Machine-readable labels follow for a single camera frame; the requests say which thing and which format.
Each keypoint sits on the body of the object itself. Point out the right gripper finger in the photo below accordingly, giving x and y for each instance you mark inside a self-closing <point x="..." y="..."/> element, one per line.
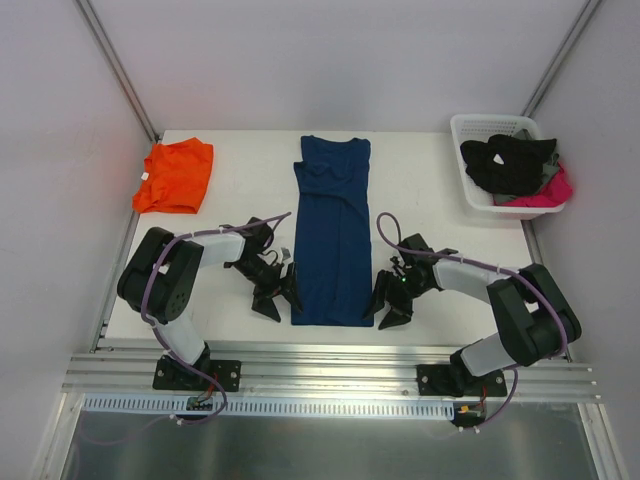
<point x="397" y="315"/>
<point x="378" y="297"/>

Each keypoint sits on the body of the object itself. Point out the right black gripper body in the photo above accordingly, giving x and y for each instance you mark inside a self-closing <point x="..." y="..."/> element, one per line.
<point x="392" y="292"/>

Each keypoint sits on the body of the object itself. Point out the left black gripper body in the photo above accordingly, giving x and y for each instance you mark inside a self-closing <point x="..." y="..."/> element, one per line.
<point x="273" y="288"/>

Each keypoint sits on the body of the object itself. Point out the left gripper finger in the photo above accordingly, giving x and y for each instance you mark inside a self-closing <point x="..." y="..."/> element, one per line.
<point x="265" y="306"/>
<point x="291" y="288"/>

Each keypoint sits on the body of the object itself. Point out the navy blue t-shirt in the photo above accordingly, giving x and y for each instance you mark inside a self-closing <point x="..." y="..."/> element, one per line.
<point x="332" y="248"/>

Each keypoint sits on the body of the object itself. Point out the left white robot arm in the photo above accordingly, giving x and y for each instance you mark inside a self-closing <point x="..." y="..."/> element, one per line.
<point x="159" y="279"/>

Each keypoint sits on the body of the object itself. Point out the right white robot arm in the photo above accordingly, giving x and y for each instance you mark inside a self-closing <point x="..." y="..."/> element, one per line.
<point x="532" y="316"/>

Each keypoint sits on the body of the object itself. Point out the orange folded t-shirt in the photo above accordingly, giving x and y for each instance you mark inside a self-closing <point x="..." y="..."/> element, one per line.
<point x="175" y="178"/>

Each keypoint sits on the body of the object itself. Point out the black t-shirt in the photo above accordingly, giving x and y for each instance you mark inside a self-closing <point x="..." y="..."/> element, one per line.
<point x="505" y="165"/>

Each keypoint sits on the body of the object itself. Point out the white plastic laundry basket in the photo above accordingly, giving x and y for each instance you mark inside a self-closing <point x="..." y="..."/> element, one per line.
<point x="481" y="127"/>

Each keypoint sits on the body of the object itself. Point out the pink t-shirt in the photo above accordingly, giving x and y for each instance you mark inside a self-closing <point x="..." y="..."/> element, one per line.
<point x="555" y="191"/>

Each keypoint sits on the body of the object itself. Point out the right corner aluminium profile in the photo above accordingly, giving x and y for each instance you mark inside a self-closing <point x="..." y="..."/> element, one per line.
<point x="569" y="42"/>

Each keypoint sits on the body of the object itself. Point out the corner aluminium profile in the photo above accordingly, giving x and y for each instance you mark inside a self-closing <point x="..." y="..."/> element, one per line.
<point x="569" y="42"/>
<point x="104" y="44"/>

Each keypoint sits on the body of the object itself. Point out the left corner aluminium profile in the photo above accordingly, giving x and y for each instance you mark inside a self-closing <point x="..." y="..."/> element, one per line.
<point x="104" y="44"/>

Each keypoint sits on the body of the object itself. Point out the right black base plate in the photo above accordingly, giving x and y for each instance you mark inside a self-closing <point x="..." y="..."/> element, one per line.
<point x="454" y="381"/>

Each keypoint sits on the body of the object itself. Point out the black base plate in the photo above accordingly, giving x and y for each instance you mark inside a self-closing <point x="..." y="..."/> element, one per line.
<point x="169" y="375"/>
<point x="454" y="381"/>

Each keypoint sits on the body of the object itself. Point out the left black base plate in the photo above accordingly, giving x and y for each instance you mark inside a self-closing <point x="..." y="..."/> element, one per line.
<point x="169" y="375"/>

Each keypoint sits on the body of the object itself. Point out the white slotted cable duct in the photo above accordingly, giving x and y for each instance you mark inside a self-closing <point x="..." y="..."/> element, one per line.
<point x="264" y="406"/>

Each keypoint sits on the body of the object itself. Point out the aluminium mounting rail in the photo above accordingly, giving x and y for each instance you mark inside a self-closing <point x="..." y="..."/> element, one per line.
<point x="320" y="371"/>

